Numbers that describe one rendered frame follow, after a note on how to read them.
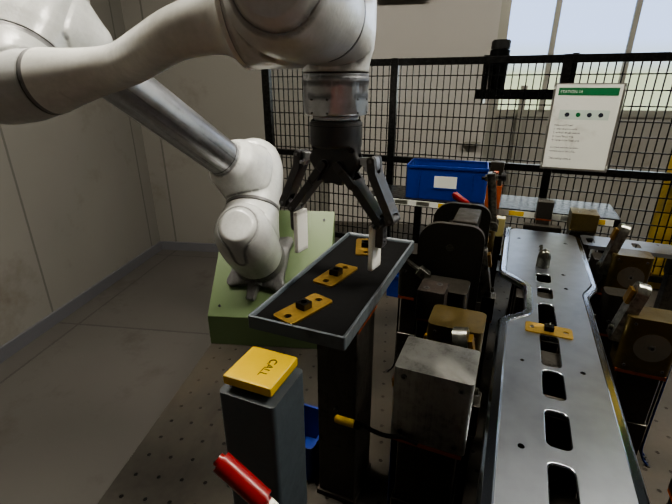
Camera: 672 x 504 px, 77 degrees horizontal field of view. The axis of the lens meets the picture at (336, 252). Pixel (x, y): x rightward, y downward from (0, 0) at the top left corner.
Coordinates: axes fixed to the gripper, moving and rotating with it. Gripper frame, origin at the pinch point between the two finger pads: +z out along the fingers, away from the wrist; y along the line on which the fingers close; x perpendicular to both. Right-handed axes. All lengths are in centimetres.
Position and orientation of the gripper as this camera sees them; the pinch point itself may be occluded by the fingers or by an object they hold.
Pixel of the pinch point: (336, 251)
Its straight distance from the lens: 66.5
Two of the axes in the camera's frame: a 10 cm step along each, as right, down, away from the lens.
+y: 8.5, 2.0, -4.9
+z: 0.0, 9.3, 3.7
